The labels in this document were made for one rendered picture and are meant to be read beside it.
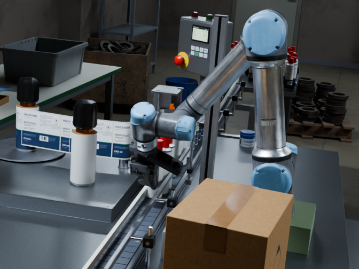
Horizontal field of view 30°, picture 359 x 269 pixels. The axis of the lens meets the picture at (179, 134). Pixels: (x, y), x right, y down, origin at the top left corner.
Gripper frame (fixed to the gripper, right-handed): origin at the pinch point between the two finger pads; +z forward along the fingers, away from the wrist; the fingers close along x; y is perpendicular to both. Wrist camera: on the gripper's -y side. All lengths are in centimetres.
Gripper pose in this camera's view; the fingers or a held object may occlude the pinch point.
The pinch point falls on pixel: (156, 186)
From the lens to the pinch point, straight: 225.2
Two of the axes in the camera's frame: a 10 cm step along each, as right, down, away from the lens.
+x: -2.1, 7.0, -6.8
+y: -9.8, -1.2, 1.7
